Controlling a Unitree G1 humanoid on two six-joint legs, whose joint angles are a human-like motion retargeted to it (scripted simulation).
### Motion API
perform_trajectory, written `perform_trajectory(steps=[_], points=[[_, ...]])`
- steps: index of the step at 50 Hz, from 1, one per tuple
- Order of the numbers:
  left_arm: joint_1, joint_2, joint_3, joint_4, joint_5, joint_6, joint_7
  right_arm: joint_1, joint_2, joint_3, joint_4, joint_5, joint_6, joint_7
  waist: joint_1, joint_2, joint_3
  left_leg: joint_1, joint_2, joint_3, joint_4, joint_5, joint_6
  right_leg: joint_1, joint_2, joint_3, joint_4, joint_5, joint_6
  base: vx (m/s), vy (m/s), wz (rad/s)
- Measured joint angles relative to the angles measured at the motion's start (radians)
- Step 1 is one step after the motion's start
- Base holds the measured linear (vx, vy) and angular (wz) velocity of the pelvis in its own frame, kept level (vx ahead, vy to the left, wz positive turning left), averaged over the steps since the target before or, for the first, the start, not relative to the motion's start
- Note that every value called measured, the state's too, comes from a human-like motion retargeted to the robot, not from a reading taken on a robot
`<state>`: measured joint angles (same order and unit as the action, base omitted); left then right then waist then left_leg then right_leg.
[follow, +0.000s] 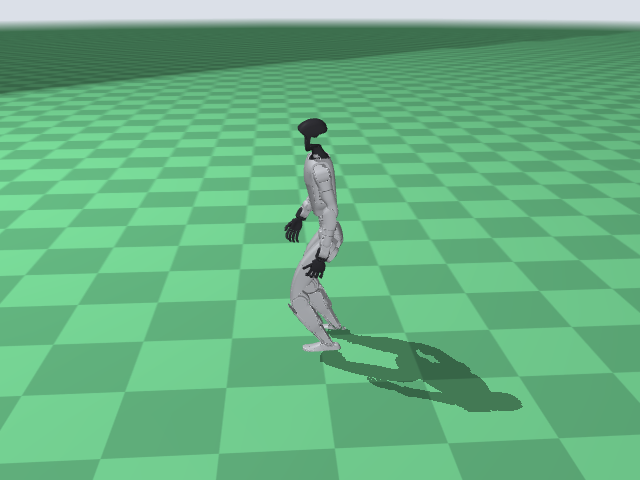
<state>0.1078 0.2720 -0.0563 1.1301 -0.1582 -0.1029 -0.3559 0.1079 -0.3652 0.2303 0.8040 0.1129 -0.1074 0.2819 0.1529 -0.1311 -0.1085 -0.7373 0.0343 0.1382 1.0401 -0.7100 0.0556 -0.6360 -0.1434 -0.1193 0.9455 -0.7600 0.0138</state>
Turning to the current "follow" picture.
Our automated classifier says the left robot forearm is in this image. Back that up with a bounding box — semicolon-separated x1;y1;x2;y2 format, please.
318;209;337;259

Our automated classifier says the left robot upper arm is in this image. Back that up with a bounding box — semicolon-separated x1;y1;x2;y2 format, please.
313;164;338;218

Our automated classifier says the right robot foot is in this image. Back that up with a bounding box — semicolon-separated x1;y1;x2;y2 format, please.
322;323;346;330

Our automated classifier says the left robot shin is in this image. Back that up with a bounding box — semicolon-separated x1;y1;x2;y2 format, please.
288;295;333;346

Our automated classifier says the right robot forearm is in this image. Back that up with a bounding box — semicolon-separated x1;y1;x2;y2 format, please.
300;195;312;218

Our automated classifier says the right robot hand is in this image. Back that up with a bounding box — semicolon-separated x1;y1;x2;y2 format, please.
285;207;307;243

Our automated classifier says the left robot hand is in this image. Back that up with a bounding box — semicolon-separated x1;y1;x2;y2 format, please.
302;247;330;279

